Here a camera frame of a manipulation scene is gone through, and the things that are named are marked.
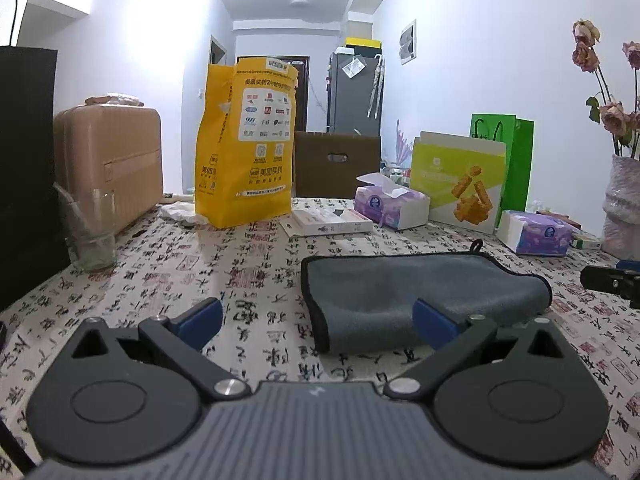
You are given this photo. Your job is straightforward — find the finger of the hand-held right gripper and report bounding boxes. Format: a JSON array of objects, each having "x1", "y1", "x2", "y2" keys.
[{"x1": 580, "y1": 259, "x2": 640, "y2": 311}]

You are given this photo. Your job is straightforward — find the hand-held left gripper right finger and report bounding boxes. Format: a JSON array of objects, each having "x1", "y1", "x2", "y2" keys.
[{"x1": 384, "y1": 299, "x2": 581, "y2": 403}]

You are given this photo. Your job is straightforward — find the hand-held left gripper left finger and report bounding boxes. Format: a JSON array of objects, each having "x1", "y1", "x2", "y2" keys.
[{"x1": 62, "y1": 297, "x2": 252, "y2": 403}]

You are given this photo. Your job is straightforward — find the grey towel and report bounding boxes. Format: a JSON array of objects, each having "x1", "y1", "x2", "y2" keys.
[{"x1": 300, "y1": 241, "x2": 553, "y2": 355}]

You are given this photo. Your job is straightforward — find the small green box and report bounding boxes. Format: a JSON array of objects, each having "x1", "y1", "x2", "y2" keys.
[{"x1": 570, "y1": 232, "x2": 603, "y2": 251}]

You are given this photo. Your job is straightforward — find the printed calligraphy tablecloth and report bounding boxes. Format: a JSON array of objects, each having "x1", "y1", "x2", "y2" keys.
[{"x1": 0, "y1": 195, "x2": 640, "y2": 480}]

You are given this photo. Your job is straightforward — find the wrapped white vase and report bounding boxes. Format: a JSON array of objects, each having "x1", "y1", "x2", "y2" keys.
[{"x1": 601, "y1": 154, "x2": 640, "y2": 261}]

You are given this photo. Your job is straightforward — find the purple tissue pack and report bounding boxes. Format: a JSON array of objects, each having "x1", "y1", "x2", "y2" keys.
[
  {"x1": 354, "y1": 172, "x2": 432, "y2": 232},
  {"x1": 495, "y1": 210, "x2": 583, "y2": 257}
]

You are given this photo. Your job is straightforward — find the crumpled white tissue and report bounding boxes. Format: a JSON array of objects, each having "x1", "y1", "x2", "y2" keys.
[{"x1": 159, "y1": 200, "x2": 211, "y2": 226}]

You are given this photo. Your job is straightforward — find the clear glass cup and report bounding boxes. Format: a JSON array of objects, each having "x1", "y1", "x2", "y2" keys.
[{"x1": 52, "y1": 182, "x2": 118, "y2": 274}]

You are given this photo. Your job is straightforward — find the yellow-green snack box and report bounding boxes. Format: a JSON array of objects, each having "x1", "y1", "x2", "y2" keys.
[{"x1": 409, "y1": 131, "x2": 507, "y2": 234}]

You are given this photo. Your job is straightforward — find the flat white box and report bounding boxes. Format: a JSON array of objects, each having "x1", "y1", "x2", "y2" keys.
[{"x1": 279, "y1": 208, "x2": 374, "y2": 238}]

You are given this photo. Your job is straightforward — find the green paper bag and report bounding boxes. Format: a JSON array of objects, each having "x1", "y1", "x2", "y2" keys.
[{"x1": 469, "y1": 113, "x2": 535, "y2": 213}]

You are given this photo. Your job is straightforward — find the yellow paper bag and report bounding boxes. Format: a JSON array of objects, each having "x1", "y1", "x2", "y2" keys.
[{"x1": 194, "y1": 57, "x2": 300, "y2": 228}]

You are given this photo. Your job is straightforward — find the dried roses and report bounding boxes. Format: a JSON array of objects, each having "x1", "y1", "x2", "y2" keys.
[{"x1": 572, "y1": 19, "x2": 640, "y2": 161}]

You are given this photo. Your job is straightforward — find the purple coral decoration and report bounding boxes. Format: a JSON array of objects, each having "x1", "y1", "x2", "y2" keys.
[{"x1": 392, "y1": 119, "x2": 416, "y2": 166}]

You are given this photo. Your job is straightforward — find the beige suitcase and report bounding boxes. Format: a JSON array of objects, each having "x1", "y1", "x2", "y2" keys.
[{"x1": 52, "y1": 101, "x2": 165, "y2": 233}]

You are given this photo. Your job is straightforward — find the brown storage box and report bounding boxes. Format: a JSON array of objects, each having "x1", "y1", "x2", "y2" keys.
[{"x1": 292, "y1": 131, "x2": 382, "y2": 200}]

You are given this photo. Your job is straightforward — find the black paper bag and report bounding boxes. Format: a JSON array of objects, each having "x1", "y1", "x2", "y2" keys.
[{"x1": 0, "y1": 0, "x2": 71, "y2": 313}]

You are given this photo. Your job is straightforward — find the grey refrigerator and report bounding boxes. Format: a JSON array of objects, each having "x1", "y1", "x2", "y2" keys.
[{"x1": 326, "y1": 47, "x2": 385, "y2": 137}]

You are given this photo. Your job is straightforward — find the folded umbrella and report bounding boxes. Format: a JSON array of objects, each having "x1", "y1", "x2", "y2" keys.
[{"x1": 367, "y1": 55, "x2": 387, "y2": 118}]

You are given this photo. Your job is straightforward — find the yellow and black box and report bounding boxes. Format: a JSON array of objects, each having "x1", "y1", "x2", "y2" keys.
[{"x1": 345, "y1": 37, "x2": 381, "y2": 58}]

